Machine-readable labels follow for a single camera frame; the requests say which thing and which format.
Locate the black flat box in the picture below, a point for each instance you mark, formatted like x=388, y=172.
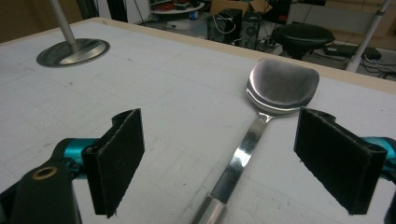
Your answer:
x=351, y=51

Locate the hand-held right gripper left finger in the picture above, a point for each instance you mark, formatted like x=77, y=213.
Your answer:
x=113, y=168

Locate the steel spatula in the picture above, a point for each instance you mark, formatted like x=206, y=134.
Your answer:
x=274, y=90

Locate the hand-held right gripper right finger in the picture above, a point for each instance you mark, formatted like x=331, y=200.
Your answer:
x=336, y=165

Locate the black round stool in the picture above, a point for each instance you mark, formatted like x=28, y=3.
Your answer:
x=302, y=36

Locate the white round table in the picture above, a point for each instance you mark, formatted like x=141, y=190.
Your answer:
x=178, y=10

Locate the white metal stand pole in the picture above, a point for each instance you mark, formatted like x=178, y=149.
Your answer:
x=367, y=37

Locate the cardboard box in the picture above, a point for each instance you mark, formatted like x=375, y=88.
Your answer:
x=236, y=5

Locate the black computer tower with fan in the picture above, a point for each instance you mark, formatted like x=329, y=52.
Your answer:
x=251, y=30

